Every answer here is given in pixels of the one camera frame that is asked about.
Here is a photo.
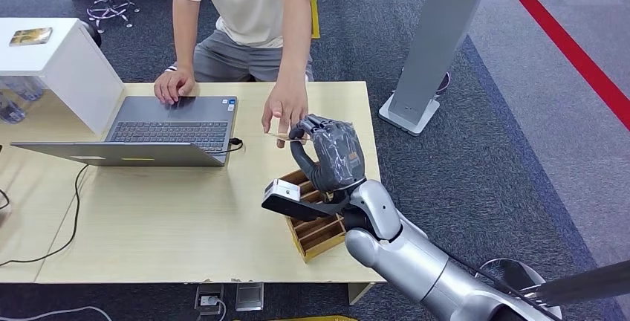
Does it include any person's right hand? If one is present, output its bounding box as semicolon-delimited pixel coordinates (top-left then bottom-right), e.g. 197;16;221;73
153;68;196;106

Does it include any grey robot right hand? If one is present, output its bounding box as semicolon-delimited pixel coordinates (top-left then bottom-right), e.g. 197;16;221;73
288;114;368;194

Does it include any person's left hand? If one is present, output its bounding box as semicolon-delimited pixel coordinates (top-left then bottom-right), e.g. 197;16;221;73
261;83;310;149

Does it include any gold patterned card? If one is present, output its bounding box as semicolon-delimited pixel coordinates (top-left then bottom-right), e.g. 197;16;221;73
265;132;311;143

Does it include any brown slotted card holder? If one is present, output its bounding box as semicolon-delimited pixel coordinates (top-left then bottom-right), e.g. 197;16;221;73
278;169;347;264

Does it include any person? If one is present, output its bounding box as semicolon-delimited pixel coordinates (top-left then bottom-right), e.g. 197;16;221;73
153;0;316;149

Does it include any gold card on cabinet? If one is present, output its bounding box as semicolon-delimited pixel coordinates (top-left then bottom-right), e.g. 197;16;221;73
9;27;54;48

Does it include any grey laptop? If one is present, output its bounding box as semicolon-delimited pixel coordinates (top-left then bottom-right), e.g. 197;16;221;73
10;95;238;168

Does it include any yellow floor tape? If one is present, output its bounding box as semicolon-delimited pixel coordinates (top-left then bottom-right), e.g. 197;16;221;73
310;0;322;41

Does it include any black round object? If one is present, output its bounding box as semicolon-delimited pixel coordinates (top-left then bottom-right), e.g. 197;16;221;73
81;21;103;48

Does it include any white side cabinet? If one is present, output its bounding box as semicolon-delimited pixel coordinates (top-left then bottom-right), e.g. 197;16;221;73
0;17;125;137

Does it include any clear plastic water bottle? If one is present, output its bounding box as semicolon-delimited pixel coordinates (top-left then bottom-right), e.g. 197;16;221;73
0;92;27;126
8;76;48;103

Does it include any grey standing kiosk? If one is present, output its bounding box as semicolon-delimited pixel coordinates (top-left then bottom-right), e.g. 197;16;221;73
377;0;495;137

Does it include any grey floor socket cover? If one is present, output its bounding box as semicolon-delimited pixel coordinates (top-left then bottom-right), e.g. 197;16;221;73
234;282;265;314

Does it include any floor socket box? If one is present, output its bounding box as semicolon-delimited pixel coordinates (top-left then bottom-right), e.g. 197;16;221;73
193;284;225;317

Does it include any red barrier belt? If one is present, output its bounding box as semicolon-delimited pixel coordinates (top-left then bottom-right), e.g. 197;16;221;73
491;0;630;132

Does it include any black laptop plug cable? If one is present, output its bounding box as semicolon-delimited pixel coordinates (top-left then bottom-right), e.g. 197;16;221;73
207;137;244;156

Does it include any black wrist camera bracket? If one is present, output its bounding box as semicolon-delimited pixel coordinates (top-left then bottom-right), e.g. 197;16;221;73
261;192;351;223

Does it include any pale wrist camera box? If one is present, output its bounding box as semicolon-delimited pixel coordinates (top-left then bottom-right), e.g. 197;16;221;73
264;178;302;205

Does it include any long black desk cable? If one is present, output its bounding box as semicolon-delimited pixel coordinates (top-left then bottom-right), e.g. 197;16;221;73
0;163;91;268

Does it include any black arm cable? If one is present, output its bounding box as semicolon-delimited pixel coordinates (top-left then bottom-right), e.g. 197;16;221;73
450;257;565;321

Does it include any white floor cable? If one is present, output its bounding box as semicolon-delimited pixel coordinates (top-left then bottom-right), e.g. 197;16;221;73
0;305;114;321

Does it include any chrome stanchion post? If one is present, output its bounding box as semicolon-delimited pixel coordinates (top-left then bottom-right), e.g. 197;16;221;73
475;258;630;321

